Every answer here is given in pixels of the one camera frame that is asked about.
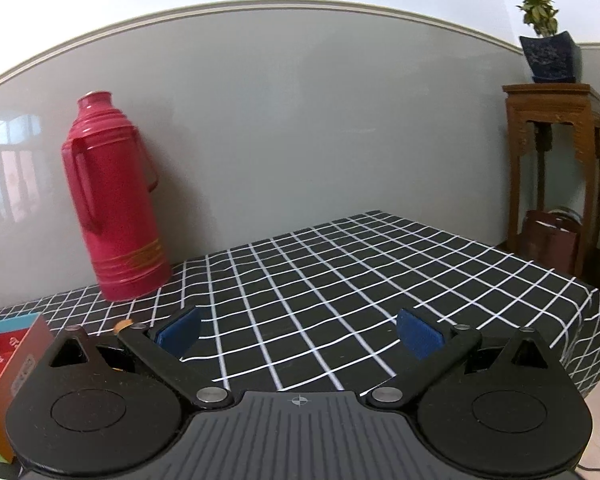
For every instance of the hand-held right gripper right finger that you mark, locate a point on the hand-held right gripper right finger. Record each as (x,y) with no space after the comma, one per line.
(420,337)

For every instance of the black white checkered tablecloth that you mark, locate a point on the black white checkered tablecloth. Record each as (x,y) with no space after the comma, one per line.
(330,285)

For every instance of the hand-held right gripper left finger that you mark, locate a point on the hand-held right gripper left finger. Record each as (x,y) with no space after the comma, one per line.
(180,332)

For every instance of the colourful cardboard box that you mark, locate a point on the colourful cardboard box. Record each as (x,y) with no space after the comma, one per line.
(10,360)

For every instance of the orange brown fruit piece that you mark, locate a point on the orange brown fruit piece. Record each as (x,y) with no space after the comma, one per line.
(125,324)

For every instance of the red thermos flask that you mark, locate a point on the red thermos flask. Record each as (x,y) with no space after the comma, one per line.
(115,200)

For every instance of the wooden plant stand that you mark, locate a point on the wooden plant stand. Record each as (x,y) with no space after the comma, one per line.
(555,105)

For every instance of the dark blue flower pot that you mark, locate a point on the dark blue flower pot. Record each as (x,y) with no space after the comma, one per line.
(550,57)

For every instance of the green potted plant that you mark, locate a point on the green potted plant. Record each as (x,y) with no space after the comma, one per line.
(539,7)

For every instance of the dark red bag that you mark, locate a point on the dark red bag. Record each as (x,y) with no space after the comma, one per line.
(550,242)

